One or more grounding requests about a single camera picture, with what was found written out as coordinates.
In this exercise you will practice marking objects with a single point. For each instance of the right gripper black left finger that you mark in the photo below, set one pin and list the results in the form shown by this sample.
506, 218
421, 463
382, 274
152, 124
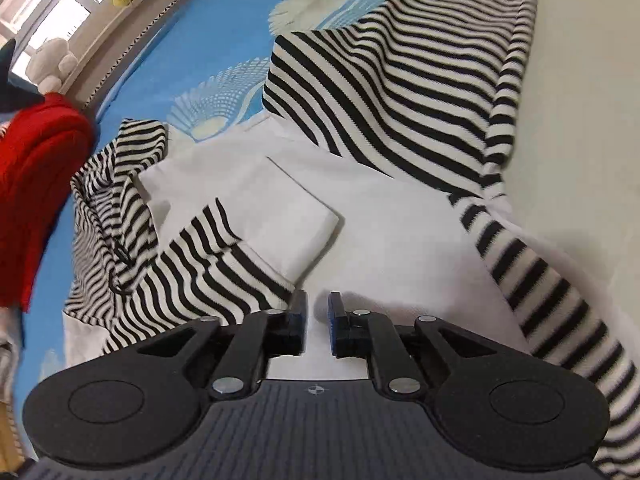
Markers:
230, 361

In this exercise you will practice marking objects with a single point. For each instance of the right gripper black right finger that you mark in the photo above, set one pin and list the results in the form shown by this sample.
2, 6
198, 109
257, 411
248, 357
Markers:
405, 362

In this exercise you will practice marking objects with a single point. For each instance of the black white striped hoodie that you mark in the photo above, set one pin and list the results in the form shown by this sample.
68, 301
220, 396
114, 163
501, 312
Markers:
374, 168

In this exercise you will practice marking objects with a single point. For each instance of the red folded blanket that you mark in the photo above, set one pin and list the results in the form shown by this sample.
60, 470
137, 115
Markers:
43, 147

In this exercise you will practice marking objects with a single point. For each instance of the blue floral bed sheet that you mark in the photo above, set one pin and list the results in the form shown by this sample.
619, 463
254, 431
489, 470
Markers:
203, 71

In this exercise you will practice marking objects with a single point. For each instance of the dark teal shark plush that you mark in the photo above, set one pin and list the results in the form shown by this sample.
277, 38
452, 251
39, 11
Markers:
15, 92

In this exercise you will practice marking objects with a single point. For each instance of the white plush toy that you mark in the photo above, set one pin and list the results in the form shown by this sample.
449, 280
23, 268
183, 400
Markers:
50, 65

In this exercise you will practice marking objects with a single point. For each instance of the window with white frame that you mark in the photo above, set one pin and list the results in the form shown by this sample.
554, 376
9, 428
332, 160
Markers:
30, 23

